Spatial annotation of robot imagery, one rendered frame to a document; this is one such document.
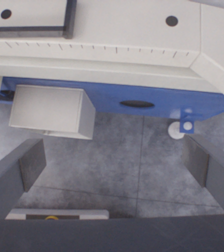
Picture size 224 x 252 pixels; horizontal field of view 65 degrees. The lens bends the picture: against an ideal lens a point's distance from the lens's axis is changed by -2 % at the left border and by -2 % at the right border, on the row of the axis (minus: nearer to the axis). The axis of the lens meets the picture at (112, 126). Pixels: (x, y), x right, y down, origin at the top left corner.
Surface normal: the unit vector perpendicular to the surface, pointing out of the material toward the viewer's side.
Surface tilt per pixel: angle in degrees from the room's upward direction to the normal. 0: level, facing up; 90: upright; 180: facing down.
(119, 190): 0
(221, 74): 90
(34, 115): 0
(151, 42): 0
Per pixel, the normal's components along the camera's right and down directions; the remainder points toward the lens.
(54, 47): -0.10, 0.99
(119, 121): -0.05, -0.15
